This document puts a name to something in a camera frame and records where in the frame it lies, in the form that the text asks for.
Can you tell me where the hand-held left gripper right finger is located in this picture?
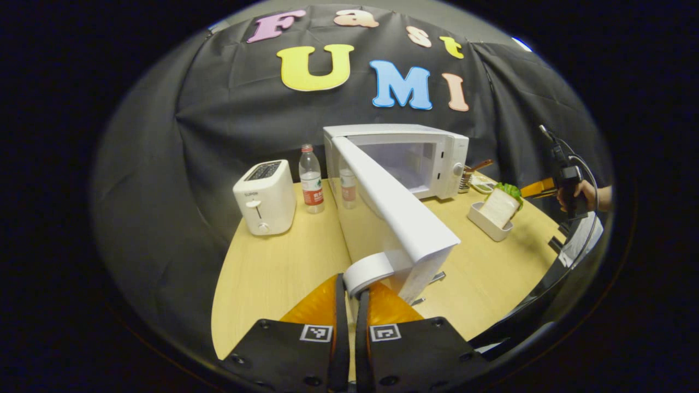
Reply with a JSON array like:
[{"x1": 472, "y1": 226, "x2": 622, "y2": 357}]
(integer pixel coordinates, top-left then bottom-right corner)
[{"x1": 355, "y1": 281, "x2": 489, "y2": 392}]

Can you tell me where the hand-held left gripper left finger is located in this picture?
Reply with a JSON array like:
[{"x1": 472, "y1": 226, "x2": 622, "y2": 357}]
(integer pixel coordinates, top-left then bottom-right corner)
[{"x1": 221, "y1": 273, "x2": 350, "y2": 392}]

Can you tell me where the lettuce bread sandwich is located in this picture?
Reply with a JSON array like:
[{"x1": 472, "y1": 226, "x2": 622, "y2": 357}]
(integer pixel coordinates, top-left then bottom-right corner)
[{"x1": 479, "y1": 182, "x2": 524, "y2": 229}]

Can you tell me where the white microwave oven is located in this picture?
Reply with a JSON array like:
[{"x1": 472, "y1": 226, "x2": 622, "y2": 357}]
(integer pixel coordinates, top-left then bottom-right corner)
[{"x1": 322, "y1": 123, "x2": 470, "y2": 306}]

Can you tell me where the white rectangular tray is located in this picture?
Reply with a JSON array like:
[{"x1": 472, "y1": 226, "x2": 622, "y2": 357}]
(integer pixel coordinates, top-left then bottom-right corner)
[{"x1": 467, "y1": 201, "x2": 514, "y2": 242}]

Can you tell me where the red label water bottle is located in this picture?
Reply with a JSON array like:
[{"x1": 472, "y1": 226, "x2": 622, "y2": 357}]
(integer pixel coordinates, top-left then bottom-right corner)
[{"x1": 299, "y1": 144, "x2": 325, "y2": 215}]

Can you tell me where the white toaster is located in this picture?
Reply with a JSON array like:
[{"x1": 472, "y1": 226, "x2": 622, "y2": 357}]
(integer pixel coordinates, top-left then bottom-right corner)
[{"x1": 233, "y1": 159, "x2": 297, "y2": 236}]

